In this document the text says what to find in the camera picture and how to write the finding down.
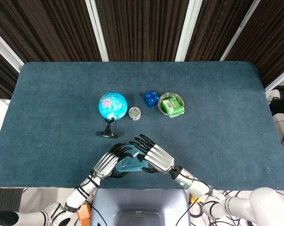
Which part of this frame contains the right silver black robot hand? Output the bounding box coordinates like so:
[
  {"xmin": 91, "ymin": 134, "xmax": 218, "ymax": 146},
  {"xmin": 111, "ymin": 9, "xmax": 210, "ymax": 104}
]
[{"xmin": 129, "ymin": 134, "xmax": 176, "ymax": 174}]

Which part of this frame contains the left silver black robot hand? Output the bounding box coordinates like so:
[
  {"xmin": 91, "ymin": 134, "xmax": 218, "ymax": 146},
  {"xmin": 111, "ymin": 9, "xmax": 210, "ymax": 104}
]
[{"xmin": 93, "ymin": 143, "xmax": 133, "ymax": 180}]

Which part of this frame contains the clear plastic container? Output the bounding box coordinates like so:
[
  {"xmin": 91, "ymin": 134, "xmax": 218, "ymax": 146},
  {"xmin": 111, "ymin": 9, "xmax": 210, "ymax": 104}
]
[{"xmin": 115, "ymin": 155, "xmax": 148, "ymax": 173}]

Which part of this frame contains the blue container lid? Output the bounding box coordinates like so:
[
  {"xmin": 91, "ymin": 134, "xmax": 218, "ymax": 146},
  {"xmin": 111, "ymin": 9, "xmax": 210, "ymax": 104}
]
[{"xmin": 117, "ymin": 145, "xmax": 150, "ymax": 171}]

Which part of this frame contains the grey robot torso base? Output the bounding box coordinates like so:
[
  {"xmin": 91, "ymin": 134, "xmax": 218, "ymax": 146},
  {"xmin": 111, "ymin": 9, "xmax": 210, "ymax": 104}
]
[{"xmin": 89, "ymin": 188, "xmax": 191, "ymax": 226}]

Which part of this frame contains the small clear round jar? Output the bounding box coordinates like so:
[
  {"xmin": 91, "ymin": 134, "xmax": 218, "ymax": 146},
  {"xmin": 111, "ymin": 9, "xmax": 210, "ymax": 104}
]
[{"xmin": 128, "ymin": 106, "xmax": 142, "ymax": 121}]

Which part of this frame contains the orange floor object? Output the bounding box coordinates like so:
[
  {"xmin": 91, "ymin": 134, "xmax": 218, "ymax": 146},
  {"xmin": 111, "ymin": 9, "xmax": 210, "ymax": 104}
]
[{"xmin": 77, "ymin": 204, "xmax": 92, "ymax": 226}]

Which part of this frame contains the green wet wipes pack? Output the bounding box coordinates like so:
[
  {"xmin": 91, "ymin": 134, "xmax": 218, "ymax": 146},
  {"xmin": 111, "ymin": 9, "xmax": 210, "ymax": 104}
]
[{"xmin": 162, "ymin": 98, "xmax": 186, "ymax": 118}]

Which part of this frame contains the blue toy building block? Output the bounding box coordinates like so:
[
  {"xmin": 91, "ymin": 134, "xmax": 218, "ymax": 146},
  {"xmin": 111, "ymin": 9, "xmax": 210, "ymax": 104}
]
[{"xmin": 143, "ymin": 90, "xmax": 160, "ymax": 108}]

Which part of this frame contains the small globe on black stand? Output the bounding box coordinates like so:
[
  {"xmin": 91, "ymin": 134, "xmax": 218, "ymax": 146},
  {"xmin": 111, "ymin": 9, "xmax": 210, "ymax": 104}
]
[{"xmin": 96, "ymin": 92, "xmax": 129, "ymax": 138}]

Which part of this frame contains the round metal bowl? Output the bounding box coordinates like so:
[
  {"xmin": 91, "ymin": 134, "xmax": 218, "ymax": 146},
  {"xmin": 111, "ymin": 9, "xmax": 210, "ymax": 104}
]
[{"xmin": 157, "ymin": 92, "xmax": 186, "ymax": 116}]

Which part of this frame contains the blue table cloth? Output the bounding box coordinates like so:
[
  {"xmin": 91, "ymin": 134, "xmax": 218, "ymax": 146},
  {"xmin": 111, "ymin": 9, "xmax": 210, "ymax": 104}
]
[{"xmin": 0, "ymin": 61, "xmax": 284, "ymax": 191}]

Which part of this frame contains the dark grey floor mat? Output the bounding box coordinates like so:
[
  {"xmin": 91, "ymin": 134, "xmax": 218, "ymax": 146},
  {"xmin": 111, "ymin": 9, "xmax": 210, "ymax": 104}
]
[{"xmin": 0, "ymin": 187, "xmax": 24, "ymax": 212}]

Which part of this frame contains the black equipment beside table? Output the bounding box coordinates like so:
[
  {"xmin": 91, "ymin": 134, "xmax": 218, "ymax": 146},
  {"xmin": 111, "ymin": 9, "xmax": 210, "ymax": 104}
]
[{"xmin": 270, "ymin": 86, "xmax": 284, "ymax": 113}]

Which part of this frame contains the black floor cable tangle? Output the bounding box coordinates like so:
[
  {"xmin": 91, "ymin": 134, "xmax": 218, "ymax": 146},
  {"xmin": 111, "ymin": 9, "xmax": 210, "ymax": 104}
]
[{"xmin": 190, "ymin": 189, "xmax": 284, "ymax": 226}]

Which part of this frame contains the white partition frame post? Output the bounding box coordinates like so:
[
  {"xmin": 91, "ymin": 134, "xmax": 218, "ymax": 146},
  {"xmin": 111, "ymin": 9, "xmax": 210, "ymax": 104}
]
[
  {"xmin": 174, "ymin": 0, "xmax": 203, "ymax": 62},
  {"xmin": 265, "ymin": 68, "xmax": 284, "ymax": 92},
  {"xmin": 0, "ymin": 25, "xmax": 24, "ymax": 71},
  {"xmin": 85, "ymin": 0, "xmax": 109, "ymax": 62},
  {"xmin": 220, "ymin": 0, "xmax": 261, "ymax": 61}
]

